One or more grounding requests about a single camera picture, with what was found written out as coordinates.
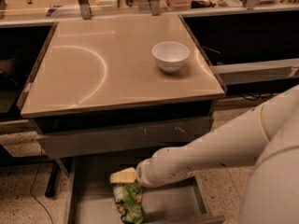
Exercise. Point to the grey top drawer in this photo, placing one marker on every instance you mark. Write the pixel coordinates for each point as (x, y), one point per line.
(119, 138)

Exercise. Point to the open middle drawer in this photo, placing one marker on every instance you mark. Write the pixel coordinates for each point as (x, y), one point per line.
(91, 198)

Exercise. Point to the white bowl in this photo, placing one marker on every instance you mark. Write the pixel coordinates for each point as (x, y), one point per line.
(170, 56)

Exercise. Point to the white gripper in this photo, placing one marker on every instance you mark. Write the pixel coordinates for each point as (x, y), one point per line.
(146, 173)

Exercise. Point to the grey drawer cabinet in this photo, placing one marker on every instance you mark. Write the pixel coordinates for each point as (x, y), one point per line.
(101, 73)

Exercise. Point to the black table leg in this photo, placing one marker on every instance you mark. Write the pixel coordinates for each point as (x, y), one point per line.
(50, 189)

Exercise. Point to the green rice chip bag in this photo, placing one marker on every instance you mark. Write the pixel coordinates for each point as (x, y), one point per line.
(128, 200)

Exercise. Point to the metal post left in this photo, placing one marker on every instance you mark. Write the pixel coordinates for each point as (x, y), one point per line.
(85, 10)

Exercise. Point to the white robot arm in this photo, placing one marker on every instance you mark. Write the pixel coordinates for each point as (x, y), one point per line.
(266, 137)

